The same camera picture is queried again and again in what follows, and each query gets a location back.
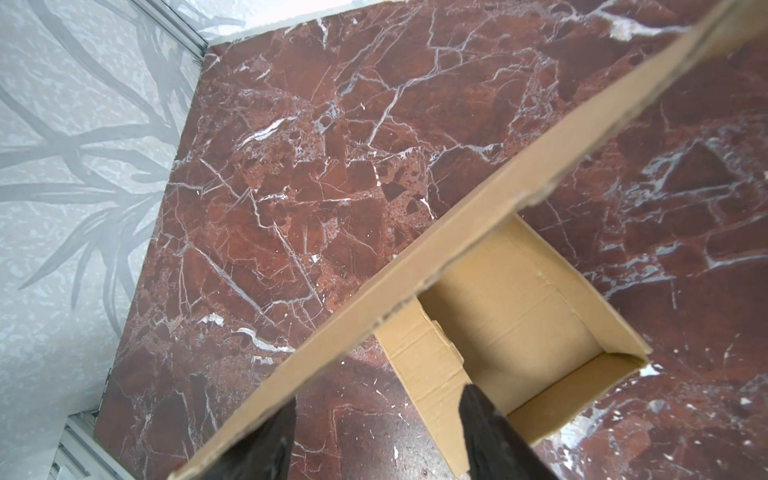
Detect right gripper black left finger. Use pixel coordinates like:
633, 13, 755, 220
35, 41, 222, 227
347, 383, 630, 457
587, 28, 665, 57
202, 399, 297, 480

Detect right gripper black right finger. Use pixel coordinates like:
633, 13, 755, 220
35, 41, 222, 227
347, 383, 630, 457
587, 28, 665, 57
459, 384, 557, 480

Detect brown cardboard box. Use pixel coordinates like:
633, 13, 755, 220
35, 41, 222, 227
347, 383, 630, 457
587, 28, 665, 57
174, 1, 767, 479

